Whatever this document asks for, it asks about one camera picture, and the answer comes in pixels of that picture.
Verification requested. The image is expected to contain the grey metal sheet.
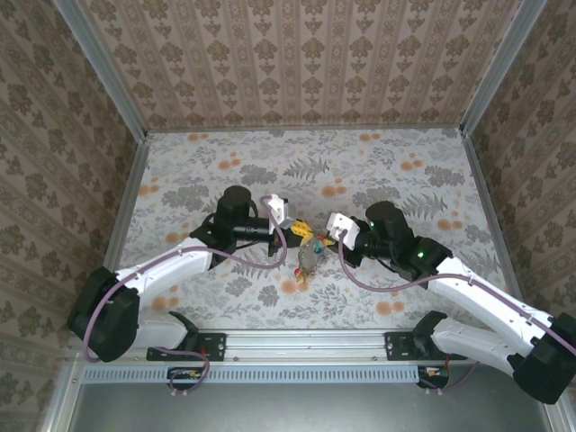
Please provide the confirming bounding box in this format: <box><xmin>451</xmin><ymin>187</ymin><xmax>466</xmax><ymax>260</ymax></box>
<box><xmin>67</xmin><ymin>382</ymin><xmax>559</xmax><ymax>432</ymax></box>

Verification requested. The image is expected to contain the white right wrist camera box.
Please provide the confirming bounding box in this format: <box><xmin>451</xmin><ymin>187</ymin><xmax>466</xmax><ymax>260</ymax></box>
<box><xmin>326</xmin><ymin>211</ymin><xmax>361</xmax><ymax>247</ymax></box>

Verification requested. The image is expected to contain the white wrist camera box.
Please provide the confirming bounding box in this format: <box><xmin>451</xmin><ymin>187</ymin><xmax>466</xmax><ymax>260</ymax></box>
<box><xmin>262</xmin><ymin>193</ymin><xmax>294</xmax><ymax>228</ymax></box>
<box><xmin>326</xmin><ymin>211</ymin><xmax>361</xmax><ymax>247</ymax></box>

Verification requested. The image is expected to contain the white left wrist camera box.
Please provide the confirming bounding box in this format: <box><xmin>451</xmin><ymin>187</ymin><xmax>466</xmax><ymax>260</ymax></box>
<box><xmin>262</xmin><ymin>193</ymin><xmax>294</xmax><ymax>228</ymax></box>

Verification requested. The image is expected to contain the aluminium side rail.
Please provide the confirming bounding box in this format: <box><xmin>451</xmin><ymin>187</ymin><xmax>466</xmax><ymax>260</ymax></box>
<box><xmin>461</xmin><ymin>130</ymin><xmax>576</xmax><ymax>432</ymax></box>
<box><xmin>42</xmin><ymin>134</ymin><xmax>152</xmax><ymax>432</ymax></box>

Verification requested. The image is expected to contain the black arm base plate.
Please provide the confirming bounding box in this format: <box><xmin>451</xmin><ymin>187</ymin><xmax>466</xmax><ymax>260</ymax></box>
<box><xmin>146</xmin><ymin>330</ymin><xmax>227</xmax><ymax>362</ymax></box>
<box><xmin>384</xmin><ymin>330</ymin><xmax>469</xmax><ymax>362</ymax></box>

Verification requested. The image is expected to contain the grey slotted cable duct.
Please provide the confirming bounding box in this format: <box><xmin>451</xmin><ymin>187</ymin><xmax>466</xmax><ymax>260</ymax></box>
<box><xmin>83</xmin><ymin>364</ymin><xmax>422</xmax><ymax>384</ymax></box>

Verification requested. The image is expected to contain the aluminium frame post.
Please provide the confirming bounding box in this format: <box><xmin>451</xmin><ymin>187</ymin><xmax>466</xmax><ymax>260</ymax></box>
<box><xmin>458</xmin><ymin>0</ymin><xmax>548</xmax><ymax>136</ymax></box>
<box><xmin>53</xmin><ymin>0</ymin><xmax>149</xmax><ymax>141</ymax></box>

